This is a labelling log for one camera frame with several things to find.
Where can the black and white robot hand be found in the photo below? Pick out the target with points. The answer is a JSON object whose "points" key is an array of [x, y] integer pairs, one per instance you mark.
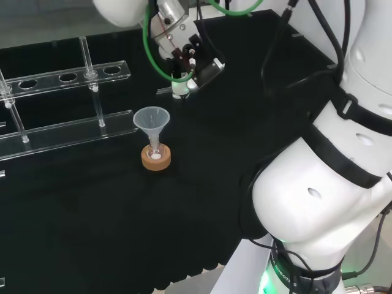
{"points": [[183, 39]]}

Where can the translucent plastic funnel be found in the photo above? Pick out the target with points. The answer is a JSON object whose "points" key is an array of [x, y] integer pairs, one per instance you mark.
{"points": [[151, 118]]}

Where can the clear acrylic funnel stand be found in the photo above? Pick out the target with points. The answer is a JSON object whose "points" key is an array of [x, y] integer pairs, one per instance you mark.
{"points": [[76, 131]]}

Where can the clear tape strip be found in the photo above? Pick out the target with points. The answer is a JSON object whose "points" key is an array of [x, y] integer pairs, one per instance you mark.
{"points": [[332, 65], [297, 35]]}

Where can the small round-bottom glass flask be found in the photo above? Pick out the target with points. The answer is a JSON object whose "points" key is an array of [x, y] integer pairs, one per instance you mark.
{"points": [[154, 153]]}

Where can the black bench cloth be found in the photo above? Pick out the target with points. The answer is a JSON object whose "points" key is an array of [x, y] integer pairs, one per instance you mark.
{"points": [[92, 214]]}

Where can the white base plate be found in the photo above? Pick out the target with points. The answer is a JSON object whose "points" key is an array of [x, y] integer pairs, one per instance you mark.
{"points": [[242, 266]]}

